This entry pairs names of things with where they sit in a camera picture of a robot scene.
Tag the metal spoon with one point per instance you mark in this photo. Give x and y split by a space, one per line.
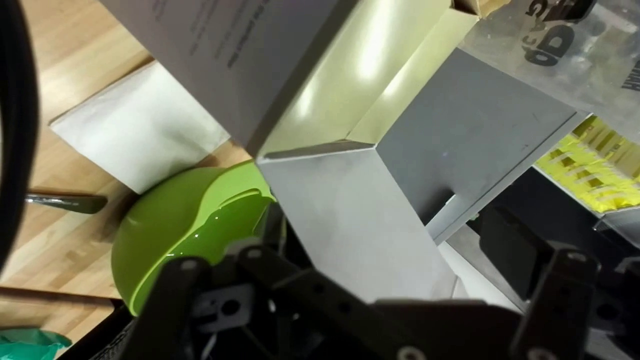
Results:
67 203

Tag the clear printed plastic bag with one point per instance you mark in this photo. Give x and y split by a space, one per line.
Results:
586 60

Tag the green snack packet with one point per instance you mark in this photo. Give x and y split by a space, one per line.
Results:
31 343

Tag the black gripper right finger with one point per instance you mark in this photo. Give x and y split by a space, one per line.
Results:
512 251

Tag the white paper napkin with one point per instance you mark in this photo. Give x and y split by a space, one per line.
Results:
140 127

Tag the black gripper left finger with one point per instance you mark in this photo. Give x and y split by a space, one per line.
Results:
275 231

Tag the green plastic bowl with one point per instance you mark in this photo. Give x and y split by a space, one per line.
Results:
167 227

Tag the yellow plastic container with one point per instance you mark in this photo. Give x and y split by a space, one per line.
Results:
600 166

